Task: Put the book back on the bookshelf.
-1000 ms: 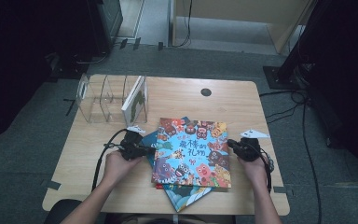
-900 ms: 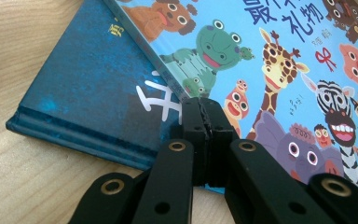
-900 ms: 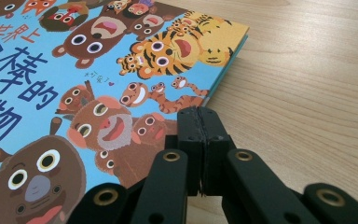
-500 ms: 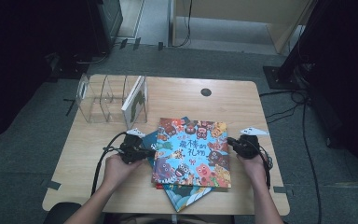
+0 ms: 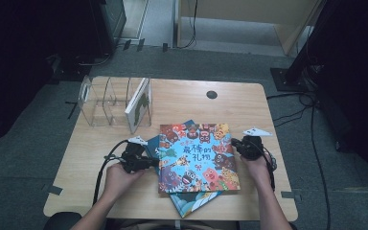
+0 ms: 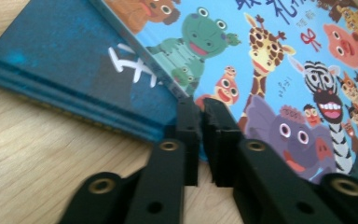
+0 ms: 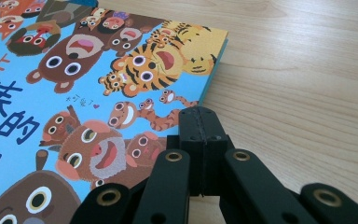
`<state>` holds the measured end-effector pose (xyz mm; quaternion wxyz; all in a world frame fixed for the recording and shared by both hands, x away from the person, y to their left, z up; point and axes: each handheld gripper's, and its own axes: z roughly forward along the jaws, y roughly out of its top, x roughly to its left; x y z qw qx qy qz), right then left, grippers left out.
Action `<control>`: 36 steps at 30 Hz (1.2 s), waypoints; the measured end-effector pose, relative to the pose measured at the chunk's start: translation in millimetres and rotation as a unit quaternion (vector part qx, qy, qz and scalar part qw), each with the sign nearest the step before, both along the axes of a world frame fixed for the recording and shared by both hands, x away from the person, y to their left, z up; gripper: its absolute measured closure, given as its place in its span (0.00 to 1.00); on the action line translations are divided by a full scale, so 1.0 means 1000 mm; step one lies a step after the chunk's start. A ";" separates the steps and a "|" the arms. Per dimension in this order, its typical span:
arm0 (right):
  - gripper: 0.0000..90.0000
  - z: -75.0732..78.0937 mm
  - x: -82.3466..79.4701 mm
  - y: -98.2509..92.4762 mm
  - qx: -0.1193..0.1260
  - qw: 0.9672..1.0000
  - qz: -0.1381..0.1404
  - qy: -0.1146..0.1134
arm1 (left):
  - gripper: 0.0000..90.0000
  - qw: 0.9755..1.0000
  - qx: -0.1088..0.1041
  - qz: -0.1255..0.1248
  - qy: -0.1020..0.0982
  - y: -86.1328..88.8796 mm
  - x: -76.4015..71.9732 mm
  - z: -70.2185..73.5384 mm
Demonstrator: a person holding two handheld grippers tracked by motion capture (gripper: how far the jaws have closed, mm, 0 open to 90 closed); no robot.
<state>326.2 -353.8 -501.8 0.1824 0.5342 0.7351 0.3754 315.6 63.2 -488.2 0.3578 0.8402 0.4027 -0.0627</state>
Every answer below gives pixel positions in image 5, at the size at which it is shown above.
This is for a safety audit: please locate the black stand base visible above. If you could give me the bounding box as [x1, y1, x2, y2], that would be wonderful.
[269, 66, 305, 94]

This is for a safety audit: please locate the person's right hand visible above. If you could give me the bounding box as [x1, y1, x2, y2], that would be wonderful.
[241, 152, 273, 187]

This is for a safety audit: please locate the clear acrylic book rack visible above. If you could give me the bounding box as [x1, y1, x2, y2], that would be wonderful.
[77, 75, 154, 127]

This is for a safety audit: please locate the looped black floor cable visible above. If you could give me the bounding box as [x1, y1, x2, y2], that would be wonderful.
[265, 90, 318, 128]

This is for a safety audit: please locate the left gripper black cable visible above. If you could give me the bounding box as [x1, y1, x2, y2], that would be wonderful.
[92, 139, 130, 206]

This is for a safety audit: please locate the colourful monsters picture book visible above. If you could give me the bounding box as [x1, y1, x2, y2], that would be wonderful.
[157, 122, 242, 195]

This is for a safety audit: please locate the black hanging cable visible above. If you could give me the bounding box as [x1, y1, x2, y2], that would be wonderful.
[175, 0, 199, 50]

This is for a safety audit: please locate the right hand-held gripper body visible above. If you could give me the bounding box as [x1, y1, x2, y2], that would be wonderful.
[238, 126, 273, 161]

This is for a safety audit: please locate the light wooden cabinet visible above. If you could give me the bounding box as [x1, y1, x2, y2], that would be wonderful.
[173, 0, 326, 58]

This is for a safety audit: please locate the person's left hand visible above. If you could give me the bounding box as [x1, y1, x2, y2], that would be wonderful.
[103, 162, 146, 201]

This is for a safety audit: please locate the black equipment case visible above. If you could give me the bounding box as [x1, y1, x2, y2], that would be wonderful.
[88, 0, 127, 59]

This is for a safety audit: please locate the white caterpillar picture book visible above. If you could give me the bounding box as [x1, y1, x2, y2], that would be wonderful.
[124, 77, 153, 135]

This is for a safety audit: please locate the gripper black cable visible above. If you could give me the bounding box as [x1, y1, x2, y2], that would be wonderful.
[252, 139, 278, 193]
[92, 139, 130, 206]

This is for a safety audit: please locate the black chair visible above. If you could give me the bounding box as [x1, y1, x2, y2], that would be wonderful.
[42, 211, 82, 230]

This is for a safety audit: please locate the dark curtain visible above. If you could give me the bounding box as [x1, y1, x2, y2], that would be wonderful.
[310, 0, 368, 193]

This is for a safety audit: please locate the black floor tape cross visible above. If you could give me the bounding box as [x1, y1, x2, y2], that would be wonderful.
[64, 100, 80, 121]

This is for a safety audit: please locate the long black floor cable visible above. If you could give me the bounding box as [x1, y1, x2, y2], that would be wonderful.
[310, 103, 332, 230]

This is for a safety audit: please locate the blue monster picture book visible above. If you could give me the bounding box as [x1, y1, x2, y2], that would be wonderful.
[145, 119, 225, 219]

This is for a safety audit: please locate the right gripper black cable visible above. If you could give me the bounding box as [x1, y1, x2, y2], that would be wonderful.
[252, 139, 278, 193]

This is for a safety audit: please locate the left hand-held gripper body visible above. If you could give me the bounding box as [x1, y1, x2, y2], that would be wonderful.
[120, 135, 149, 174]

